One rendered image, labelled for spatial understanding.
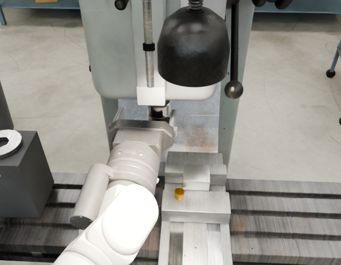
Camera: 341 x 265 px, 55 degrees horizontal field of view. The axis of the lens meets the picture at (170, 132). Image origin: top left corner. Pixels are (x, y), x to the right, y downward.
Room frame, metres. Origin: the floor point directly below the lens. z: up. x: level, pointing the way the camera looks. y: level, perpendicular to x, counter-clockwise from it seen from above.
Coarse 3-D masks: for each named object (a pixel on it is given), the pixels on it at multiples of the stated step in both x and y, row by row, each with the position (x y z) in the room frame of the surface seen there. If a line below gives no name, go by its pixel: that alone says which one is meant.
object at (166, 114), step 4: (148, 108) 0.51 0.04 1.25; (148, 112) 0.51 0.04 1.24; (152, 112) 0.50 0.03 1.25; (156, 112) 0.50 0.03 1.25; (160, 112) 0.50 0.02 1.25; (164, 112) 0.50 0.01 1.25; (168, 112) 0.50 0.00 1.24; (148, 116) 0.51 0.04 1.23; (152, 116) 0.50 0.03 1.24; (156, 116) 0.50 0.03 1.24; (160, 116) 0.50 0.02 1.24; (164, 116) 0.50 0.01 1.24; (168, 116) 0.50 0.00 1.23; (152, 120) 0.50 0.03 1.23; (156, 120) 0.50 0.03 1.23; (160, 120) 0.50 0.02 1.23; (164, 120) 0.50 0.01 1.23; (168, 120) 0.50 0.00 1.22
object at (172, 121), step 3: (171, 111) 0.53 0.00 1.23; (174, 111) 0.53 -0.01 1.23; (171, 114) 0.52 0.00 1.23; (174, 114) 0.52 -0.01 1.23; (171, 117) 0.51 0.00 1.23; (174, 117) 0.51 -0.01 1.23; (171, 120) 0.50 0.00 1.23; (174, 120) 0.50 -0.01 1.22; (171, 123) 0.49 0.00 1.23; (174, 123) 0.50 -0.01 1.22; (174, 126) 0.50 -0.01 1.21; (174, 129) 0.48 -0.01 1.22; (177, 129) 0.48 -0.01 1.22; (177, 132) 0.48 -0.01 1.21
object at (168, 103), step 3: (168, 102) 0.51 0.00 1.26; (147, 105) 0.51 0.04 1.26; (150, 105) 0.50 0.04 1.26; (153, 105) 0.50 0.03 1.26; (165, 105) 0.50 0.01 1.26; (168, 105) 0.50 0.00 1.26; (150, 108) 0.50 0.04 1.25; (153, 108) 0.50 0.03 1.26; (156, 108) 0.50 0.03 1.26; (159, 108) 0.50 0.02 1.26; (162, 108) 0.50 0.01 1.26; (165, 108) 0.50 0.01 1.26; (168, 108) 0.50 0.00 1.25
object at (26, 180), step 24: (0, 144) 0.56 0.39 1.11; (24, 144) 0.56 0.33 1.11; (0, 168) 0.49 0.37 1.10; (24, 168) 0.51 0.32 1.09; (48, 168) 0.60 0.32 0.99; (0, 192) 0.49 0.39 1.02; (24, 192) 0.49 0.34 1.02; (48, 192) 0.56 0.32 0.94; (0, 216) 0.49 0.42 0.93; (24, 216) 0.49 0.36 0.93
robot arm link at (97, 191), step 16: (128, 160) 0.36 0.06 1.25; (96, 176) 0.32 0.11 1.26; (112, 176) 0.34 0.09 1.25; (128, 176) 0.34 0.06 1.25; (144, 176) 0.34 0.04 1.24; (80, 192) 0.30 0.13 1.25; (96, 192) 0.30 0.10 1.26; (112, 192) 0.30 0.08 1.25; (80, 208) 0.27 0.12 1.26; (96, 208) 0.28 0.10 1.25; (80, 224) 0.26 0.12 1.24
